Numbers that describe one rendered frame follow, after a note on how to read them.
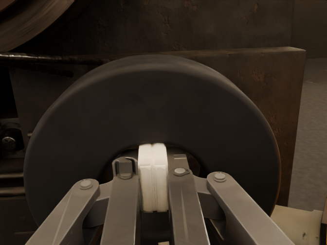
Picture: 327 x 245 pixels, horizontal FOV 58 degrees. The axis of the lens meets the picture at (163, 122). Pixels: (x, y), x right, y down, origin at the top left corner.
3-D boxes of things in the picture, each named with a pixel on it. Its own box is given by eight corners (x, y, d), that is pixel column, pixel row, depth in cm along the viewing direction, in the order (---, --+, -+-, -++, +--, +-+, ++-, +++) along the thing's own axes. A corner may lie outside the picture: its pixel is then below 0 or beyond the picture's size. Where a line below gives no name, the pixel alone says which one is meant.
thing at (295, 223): (254, 226, 43) (252, 189, 41) (325, 243, 38) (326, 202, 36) (241, 253, 38) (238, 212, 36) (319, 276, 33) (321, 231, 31)
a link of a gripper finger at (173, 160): (169, 197, 13) (235, 193, 13) (164, 146, 18) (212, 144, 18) (170, 223, 14) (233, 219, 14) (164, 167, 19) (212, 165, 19)
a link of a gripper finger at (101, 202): (139, 225, 14) (75, 229, 14) (142, 169, 18) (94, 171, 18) (137, 199, 13) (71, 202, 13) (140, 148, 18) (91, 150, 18)
